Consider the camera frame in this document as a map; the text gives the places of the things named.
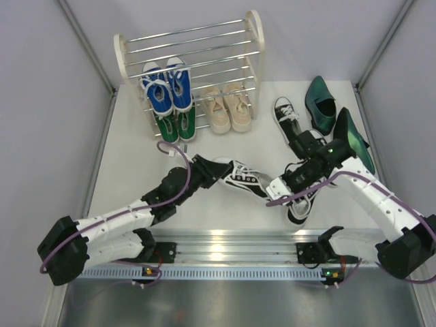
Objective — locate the teal heel shoe lower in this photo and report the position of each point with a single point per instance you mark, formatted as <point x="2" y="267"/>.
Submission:
<point x="346" y="130"/>

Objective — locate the blue sneaker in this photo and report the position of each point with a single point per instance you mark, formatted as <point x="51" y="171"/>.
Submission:
<point x="179" y="79"/>
<point x="156" y="89"/>

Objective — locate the teal heel shoe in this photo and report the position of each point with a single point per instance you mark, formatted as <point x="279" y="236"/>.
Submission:
<point x="346" y="130"/>
<point x="321" y="106"/>

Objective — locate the perforated cable tray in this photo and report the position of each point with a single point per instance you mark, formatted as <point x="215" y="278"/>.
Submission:
<point x="207" y="273"/>

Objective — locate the teal heel shoe upper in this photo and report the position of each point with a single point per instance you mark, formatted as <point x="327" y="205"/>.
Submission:
<point x="321" y="106"/>

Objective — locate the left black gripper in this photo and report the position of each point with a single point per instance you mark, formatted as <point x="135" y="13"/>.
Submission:
<point x="210" y="172"/>

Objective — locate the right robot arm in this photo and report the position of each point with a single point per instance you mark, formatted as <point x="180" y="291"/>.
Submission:
<point x="406" y="240"/>

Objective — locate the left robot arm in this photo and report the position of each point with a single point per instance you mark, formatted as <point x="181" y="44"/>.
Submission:
<point x="116" y="221"/>

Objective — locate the green sneaker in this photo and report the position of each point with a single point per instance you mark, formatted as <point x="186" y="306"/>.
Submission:
<point x="186" y="123"/>
<point x="167" y="127"/>

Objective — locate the aluminium mounting rail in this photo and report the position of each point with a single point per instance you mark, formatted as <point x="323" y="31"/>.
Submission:
<point x="234" y="248"/>

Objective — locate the white metal shoe rack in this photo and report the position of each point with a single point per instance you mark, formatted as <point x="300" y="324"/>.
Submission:
<point x="228" y="55"/>

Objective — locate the black white sneaker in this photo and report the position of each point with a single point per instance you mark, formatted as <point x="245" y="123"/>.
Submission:
<point x="298" y="210"/>
<point x="243" y="178"/>

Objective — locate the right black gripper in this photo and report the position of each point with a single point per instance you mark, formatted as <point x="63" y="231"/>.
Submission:
<point x="287" y="174"/>

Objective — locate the beige lace sneaker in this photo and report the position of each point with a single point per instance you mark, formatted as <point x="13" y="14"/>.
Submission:
<point x="238" y="107"/>
<point x="214" y="109"/>

